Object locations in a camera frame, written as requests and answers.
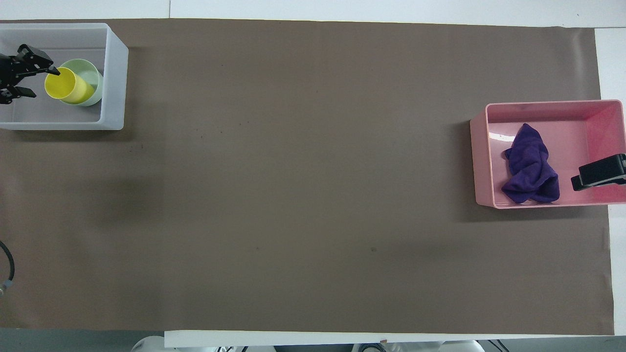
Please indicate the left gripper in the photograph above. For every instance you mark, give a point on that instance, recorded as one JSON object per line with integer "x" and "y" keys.
{"x": 4, "y": 68}

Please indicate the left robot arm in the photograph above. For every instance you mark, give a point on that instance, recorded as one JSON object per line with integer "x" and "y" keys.
{"x": 146, "y": 345}

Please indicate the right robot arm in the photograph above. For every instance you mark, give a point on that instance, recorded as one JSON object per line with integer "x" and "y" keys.
{"x": 459, "y": 347}

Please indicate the translucent white plastic box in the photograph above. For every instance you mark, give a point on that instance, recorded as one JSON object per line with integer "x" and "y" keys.
{"x": 115, "y": 83}

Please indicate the pink plastic box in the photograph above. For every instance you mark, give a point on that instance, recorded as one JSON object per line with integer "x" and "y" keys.
{"x": 481, "y": 156}

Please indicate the yellow plastic cup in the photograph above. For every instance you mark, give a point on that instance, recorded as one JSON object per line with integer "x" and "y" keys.
{"x": 68, "y": 87}

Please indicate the light green plastic cup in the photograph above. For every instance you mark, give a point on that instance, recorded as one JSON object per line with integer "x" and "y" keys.
{"x": 93, "y": 78}

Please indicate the purple cloth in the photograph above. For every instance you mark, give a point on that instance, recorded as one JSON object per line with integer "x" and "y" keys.
{"x": 530, "y": 166}

